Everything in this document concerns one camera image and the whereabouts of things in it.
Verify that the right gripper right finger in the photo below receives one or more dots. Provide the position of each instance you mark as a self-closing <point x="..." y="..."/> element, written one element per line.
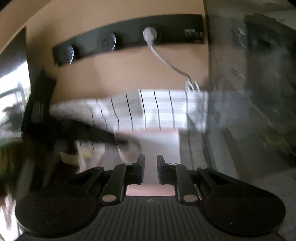
<point x="181" y="178"/>

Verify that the black wall socket strip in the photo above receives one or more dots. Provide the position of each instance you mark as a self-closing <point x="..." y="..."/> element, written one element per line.
<point x="170" y="29"/>

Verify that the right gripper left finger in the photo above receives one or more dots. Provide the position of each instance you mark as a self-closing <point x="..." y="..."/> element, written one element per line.
<point x="120" y="178"/>

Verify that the checkered white tablecloth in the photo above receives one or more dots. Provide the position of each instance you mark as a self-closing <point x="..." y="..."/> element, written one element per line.
<point x="141" y="110"/>

